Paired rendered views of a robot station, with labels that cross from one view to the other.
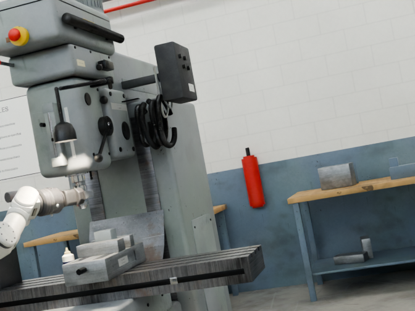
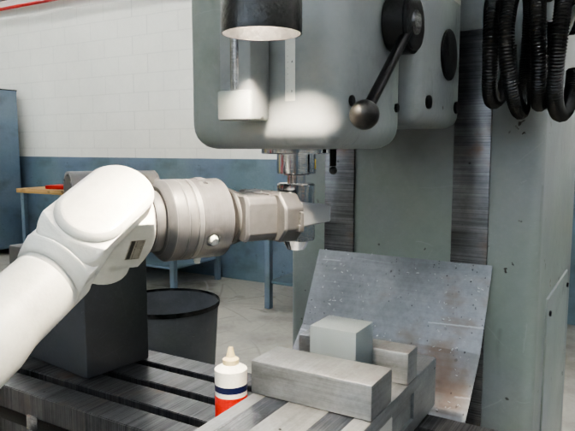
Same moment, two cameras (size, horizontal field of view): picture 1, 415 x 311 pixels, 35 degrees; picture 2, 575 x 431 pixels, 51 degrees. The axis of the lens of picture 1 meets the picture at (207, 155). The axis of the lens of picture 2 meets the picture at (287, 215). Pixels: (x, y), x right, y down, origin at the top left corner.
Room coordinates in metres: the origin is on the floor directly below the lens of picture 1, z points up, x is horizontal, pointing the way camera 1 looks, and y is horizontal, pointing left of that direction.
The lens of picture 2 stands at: (1.56, 0.26, 1.31)
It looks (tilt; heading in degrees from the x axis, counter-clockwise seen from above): 6 degrees down; 16
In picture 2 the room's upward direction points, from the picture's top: straight up
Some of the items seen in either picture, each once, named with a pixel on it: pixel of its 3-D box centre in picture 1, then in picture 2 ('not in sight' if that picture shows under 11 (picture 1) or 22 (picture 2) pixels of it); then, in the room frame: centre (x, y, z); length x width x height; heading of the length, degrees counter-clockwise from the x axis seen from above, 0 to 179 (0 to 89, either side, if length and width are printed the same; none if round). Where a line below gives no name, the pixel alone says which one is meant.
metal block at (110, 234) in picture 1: (105, 239); (341, 347); (2.25, 0.39, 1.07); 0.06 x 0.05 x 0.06; 76
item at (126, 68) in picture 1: (115, 85); not in sight; (2.75, 0.33, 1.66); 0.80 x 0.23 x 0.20; 165
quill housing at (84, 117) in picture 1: (69, 128); (299, 14); (2.27, 0.45, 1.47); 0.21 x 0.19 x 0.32; 75
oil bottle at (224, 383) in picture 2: (69, 263); (231, 389); (2.23, 0.53, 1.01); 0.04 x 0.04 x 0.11
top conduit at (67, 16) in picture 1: (95, 29); not in sight; (2.26, 0.30, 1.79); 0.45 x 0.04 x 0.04; 165
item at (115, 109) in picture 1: (92, 128); (364, 38); (2.46, 0.40, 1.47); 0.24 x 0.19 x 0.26; 75
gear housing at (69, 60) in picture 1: (63, 70); not in sight; (2.31, 0.44, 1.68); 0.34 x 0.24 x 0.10; 165
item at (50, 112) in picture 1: (55, 134); (243, 18); (2.16, 0.48, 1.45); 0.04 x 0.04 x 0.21; 75
